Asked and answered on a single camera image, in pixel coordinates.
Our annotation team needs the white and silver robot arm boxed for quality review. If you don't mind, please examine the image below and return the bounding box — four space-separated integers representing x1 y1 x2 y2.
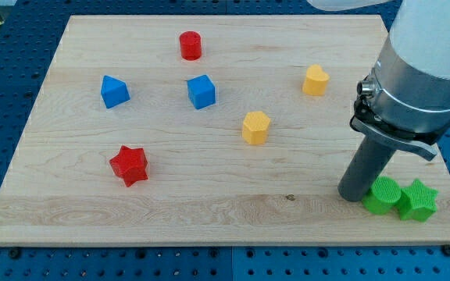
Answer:
351 0 450 160

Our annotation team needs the yellow hexagon block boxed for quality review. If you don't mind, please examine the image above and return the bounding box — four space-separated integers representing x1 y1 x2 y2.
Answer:
241 111 270 145

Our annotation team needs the light wooden board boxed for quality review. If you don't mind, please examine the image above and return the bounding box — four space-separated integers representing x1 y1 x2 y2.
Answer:
0 15 450 247

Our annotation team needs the blue cube block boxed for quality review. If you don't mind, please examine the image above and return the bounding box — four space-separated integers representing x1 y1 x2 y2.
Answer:
187 75 216 109

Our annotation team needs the red star block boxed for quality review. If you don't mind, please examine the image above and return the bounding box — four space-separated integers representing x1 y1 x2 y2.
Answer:
109 145 148 187

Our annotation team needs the red cylinder block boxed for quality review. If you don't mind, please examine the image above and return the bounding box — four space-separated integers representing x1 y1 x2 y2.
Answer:
179 30 202 61

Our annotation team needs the yellow heart block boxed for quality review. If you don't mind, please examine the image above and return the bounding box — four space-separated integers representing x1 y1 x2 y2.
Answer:
302 64 330 96

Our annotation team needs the blue pentagon block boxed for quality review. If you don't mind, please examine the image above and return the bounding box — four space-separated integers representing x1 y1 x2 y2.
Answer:
101 75 130 108

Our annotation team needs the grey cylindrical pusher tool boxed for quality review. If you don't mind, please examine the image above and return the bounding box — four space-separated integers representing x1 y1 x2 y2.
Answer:
337 137 395 202

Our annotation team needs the green cylinder block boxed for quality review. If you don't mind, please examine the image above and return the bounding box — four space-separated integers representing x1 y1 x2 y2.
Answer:
362 176 402 215

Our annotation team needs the green star block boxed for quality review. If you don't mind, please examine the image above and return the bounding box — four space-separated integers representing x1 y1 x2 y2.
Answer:
395 179 438 222

